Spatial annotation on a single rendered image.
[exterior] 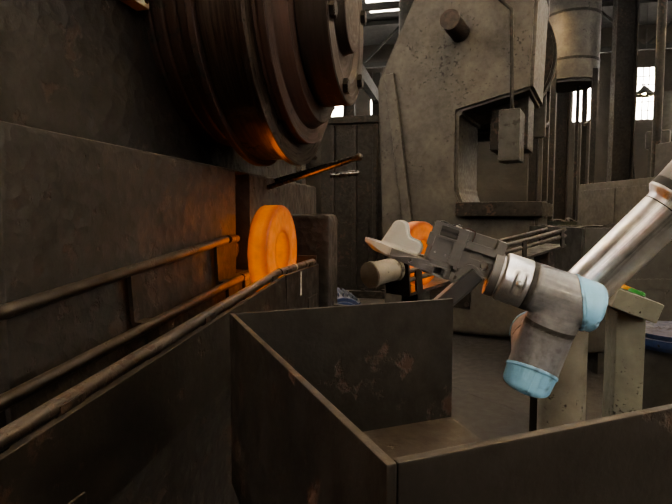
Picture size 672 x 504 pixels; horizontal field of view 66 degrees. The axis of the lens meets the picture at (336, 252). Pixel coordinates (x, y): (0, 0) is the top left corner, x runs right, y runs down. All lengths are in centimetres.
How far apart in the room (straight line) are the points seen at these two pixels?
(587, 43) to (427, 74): 637
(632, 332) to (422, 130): 236
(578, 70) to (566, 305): 892
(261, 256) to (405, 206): 279
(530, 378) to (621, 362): 75
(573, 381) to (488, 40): 254
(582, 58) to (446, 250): 900
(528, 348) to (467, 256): 16
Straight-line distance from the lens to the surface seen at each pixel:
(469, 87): 356
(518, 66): 353
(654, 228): 95
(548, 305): 81
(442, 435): 48
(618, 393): 158
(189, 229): 73
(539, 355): 82
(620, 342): 155
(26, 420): 39
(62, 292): 52
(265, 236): 80
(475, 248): 81
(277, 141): 78
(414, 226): 123
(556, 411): 152
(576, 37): 979
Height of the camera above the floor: 80
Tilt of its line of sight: 4 degrees down
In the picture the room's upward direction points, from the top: straight up
